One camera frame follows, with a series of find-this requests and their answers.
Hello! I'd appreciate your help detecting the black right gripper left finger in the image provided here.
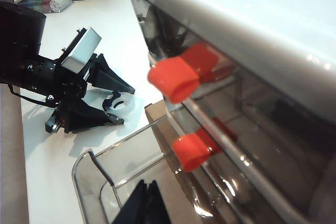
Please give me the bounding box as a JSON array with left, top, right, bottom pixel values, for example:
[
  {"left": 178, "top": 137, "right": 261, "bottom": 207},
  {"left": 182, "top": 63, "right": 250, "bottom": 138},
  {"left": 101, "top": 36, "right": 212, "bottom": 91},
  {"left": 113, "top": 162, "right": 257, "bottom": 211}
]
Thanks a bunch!
[{"left": 111, "top": 178, "right": 151, "bottom": 224}]

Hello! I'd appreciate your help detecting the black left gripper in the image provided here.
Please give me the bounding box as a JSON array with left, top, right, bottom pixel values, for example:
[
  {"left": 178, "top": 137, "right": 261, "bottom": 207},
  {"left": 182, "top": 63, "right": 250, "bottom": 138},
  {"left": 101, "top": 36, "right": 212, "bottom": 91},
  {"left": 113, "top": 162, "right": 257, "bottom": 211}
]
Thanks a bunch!
[{"left": 45, "top": 53, "right": 137, "bottom": 134}]

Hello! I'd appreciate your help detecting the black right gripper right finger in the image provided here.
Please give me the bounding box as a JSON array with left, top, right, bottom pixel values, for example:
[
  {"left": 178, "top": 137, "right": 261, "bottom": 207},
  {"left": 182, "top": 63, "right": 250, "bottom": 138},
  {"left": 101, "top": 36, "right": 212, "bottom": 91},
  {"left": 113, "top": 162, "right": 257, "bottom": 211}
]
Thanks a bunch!
[{"left": 149, "top": 180, "right": 180, "bottom": 224}]

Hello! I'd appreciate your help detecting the clear smoky drawer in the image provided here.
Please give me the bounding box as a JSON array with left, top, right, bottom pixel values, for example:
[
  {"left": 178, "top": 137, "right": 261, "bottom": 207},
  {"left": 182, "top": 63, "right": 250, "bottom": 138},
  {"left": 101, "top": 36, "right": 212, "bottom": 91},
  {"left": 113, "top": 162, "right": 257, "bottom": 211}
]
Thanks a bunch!
[{"left": 71, "top": 119, "right": 237, "bottom": 224}]

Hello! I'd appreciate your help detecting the grey desk partition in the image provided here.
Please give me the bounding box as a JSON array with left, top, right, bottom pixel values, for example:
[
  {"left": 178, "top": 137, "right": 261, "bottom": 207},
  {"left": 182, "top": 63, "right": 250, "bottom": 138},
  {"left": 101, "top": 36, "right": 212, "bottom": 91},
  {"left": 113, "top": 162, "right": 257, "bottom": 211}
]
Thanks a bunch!
[{"left": 0, "top": 83, "right": 29, "bottom": 224}]

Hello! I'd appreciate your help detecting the clear plastic parts box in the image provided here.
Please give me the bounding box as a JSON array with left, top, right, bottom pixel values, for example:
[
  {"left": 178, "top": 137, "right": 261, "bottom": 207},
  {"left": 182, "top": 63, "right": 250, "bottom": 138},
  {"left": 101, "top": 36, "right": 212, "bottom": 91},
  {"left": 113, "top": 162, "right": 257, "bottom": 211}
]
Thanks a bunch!
[{"left": 18, "top": 0, "right": 75, "bottom": 14}]

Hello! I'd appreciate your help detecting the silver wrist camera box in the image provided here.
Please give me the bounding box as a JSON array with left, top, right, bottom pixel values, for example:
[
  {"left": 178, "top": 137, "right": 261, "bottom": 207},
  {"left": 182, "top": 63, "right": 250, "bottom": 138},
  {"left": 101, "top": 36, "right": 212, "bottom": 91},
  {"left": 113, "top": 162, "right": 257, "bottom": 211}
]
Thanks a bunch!
[{"left": 60, "top": 26, "right": 102, "bottom": 74}]

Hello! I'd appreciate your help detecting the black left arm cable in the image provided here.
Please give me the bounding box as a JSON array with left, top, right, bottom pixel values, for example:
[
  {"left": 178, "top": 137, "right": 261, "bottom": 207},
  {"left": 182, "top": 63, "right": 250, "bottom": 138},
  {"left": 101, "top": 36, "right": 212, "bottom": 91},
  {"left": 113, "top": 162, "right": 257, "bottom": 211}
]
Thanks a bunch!
[{"left": 7, "top": 83, "right": 55, "bottom": 107}]

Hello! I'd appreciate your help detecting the white drawer cabinet frame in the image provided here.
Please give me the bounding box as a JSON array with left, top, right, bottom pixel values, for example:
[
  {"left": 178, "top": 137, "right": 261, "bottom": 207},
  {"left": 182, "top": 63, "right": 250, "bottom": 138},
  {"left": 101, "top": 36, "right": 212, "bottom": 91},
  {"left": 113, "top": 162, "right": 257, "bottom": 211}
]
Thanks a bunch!
[{"left": 119, "top": 0, "right": 336, "bottom": 224}]

